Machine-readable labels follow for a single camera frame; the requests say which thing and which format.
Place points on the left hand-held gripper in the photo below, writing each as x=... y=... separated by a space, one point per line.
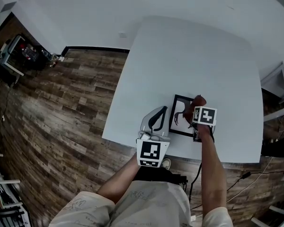
x=151 y=150

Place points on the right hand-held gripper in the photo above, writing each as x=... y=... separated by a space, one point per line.
x=206 y=116

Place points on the black framed picture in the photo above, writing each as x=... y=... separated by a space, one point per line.
x=177 y=117

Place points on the person's right forearm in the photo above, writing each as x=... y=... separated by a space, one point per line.
x=211 y=169

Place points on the person's left forearm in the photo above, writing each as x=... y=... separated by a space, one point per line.
x=119 y=181

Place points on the person's shoe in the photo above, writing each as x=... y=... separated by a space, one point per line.
x=166 y=163

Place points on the black box device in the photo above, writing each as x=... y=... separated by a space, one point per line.
x=163 y=175

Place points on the large white table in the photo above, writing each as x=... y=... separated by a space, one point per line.
x=180 y=63

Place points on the white side table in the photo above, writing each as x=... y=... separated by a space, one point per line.
x=278 y=79

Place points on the person's cream printed shirt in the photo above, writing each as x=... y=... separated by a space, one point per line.
x=144 y=209

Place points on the white metal rack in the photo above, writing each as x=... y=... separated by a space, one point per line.
x=8 y=181

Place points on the white table with black edge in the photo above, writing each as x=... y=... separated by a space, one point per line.
x=8 y=55

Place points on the white wall socket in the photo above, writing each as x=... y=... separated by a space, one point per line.
x=122 y=34

